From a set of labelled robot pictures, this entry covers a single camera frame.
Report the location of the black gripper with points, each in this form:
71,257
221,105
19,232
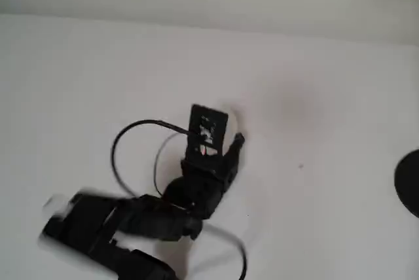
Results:
230,162

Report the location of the small clear plastic cup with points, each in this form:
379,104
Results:
234,123

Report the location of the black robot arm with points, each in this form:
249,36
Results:
91,221

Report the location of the black round object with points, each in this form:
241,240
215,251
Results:
410,185

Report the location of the black camera circuit board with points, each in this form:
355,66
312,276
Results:
209,119

